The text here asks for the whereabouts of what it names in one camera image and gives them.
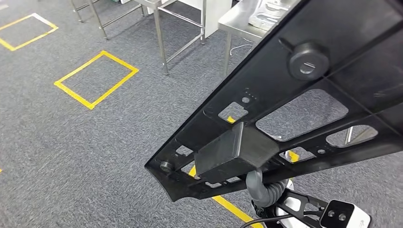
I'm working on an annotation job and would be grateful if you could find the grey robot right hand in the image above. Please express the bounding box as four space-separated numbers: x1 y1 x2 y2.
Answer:
245 170 271 208

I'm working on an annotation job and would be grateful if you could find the black plastic bracket part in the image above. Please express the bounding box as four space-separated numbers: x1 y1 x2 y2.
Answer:
144 0 403 203

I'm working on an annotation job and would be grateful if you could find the steel workbench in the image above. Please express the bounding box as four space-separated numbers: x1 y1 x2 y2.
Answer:
218 0 355 146

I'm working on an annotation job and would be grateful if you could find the stamped metal panel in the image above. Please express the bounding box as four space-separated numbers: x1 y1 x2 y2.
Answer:
249 0 300 31

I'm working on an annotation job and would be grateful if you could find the steel table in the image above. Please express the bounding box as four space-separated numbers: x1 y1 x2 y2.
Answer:
134 0 207 76

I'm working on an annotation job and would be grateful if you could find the white cabinet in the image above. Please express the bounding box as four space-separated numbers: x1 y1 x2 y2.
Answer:
176 0 232 38

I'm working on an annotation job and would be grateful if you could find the black camera cable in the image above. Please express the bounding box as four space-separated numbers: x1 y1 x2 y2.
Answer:
240 214 295 228

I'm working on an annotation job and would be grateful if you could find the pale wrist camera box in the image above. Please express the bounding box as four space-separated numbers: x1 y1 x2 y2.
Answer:
319 199 372 228

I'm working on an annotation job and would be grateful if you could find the white cable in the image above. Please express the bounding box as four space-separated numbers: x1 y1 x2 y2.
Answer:
230 43 252 57

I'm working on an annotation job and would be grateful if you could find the steel table frame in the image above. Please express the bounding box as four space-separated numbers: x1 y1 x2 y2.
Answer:
69 0 149 41

